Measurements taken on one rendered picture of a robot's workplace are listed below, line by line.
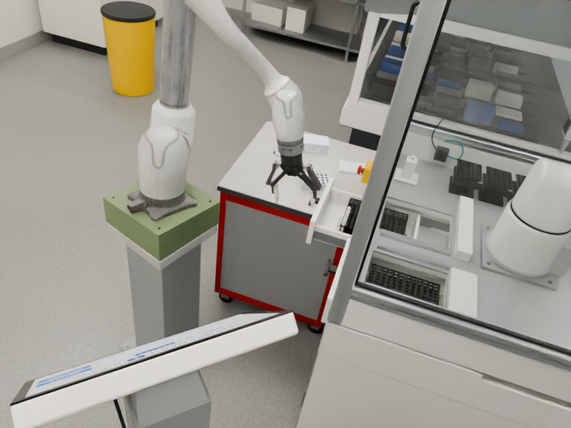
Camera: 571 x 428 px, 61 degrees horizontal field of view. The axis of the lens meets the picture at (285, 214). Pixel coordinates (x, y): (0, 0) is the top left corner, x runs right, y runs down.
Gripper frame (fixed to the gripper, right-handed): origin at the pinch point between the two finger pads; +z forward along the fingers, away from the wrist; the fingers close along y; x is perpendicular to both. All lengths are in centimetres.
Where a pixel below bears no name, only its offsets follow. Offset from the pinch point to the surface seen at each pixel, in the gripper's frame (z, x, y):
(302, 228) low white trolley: 23.6, 14.2, -2.6
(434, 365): 10, -52, 54
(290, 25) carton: 44, 384, -124
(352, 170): 15, 50, 11
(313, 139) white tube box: 7, 60, -10
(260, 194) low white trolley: 9.8, 15.6, -20.1
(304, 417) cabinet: 51, -52, 16
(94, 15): -2, 240, -258
